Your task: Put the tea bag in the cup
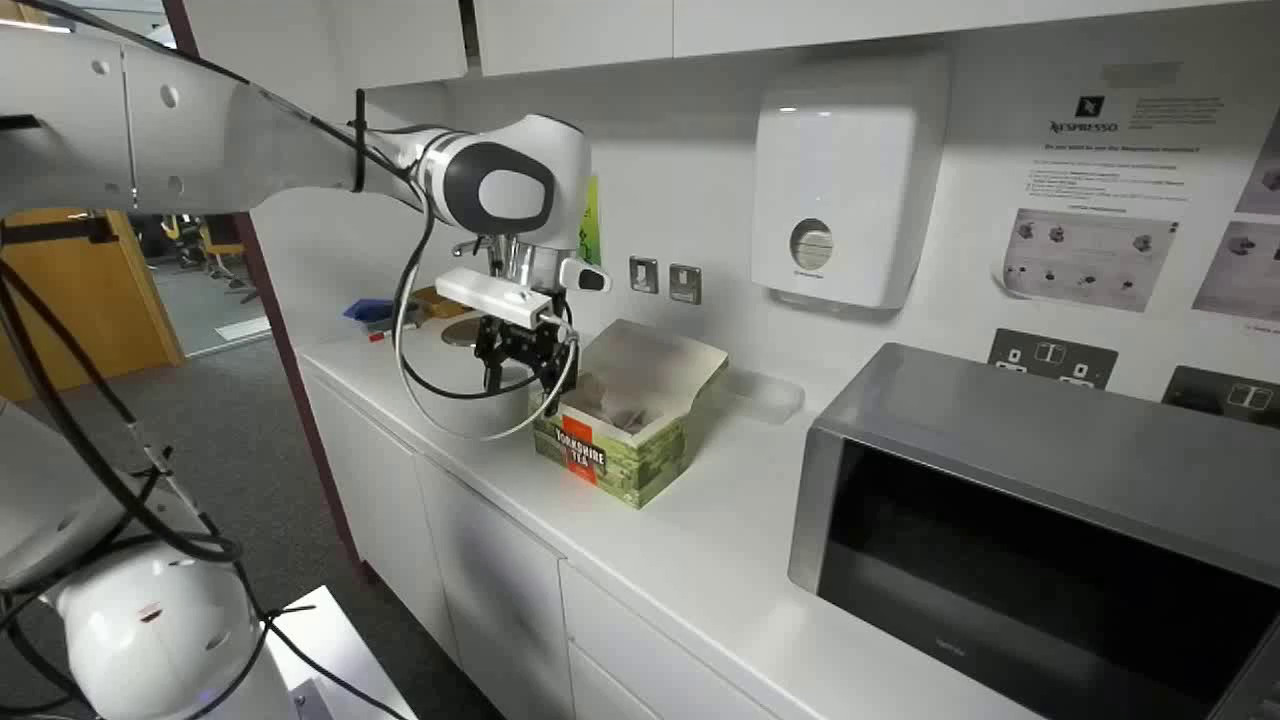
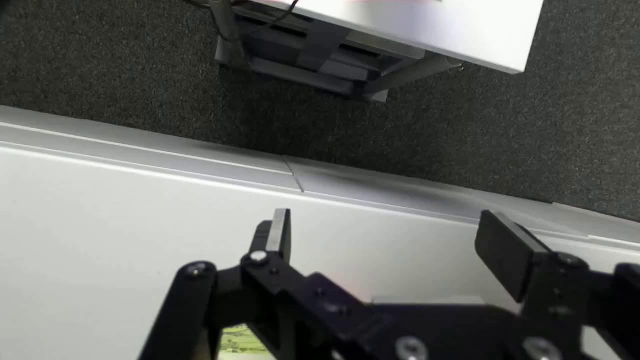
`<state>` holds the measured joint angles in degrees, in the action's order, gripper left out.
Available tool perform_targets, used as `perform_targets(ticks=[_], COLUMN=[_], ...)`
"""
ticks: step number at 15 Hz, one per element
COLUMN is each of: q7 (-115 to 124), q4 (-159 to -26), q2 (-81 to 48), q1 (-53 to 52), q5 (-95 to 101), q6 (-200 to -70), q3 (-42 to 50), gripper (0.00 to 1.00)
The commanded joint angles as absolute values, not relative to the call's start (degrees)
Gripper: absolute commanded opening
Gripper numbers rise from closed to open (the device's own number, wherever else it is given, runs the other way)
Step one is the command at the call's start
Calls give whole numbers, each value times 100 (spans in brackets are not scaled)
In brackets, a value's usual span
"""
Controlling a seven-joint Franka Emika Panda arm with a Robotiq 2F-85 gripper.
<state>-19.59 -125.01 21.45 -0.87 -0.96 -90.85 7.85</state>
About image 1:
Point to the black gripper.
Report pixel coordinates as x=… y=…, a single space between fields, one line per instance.
x=520 y=337

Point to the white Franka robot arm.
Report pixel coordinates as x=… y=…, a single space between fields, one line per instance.
x=506 y=183

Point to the green cardboard tea box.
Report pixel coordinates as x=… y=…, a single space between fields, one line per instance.
x=624 y=460

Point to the green cleaning poster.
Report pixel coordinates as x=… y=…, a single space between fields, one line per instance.
x=590 y=225

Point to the blue sponge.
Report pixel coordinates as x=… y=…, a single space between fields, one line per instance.
x=365 y=308

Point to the white lower cabinets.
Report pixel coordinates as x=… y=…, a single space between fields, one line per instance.
x=492 y=602

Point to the white cabinets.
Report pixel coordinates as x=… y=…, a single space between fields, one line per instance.
x=572 y=32
x=492 y=602

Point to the white robot stand plate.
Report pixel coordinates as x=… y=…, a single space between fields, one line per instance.
x=340 y=655

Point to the white upper cabinets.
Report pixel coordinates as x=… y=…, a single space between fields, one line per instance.
x=572 y=32

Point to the white paper towel dispenser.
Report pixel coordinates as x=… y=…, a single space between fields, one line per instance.
x=841 y=174

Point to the silver microwave oven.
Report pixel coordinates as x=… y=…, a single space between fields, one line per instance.
x=1041 y=442

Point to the white coffee machine instruction poster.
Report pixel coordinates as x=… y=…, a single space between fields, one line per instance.
x=1105 y=147

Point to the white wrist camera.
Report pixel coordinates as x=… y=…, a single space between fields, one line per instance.
x=492 y=296

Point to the wall power sockets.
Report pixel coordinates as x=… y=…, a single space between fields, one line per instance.
x=641 y=272

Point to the silver wall switch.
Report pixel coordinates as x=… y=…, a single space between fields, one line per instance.
x=684 y=281

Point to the dark red door frame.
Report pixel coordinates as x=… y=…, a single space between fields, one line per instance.
x=284 y=385

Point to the black double wall socket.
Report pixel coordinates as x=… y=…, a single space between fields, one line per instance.
x=1223 y=397
x=1052 y=356

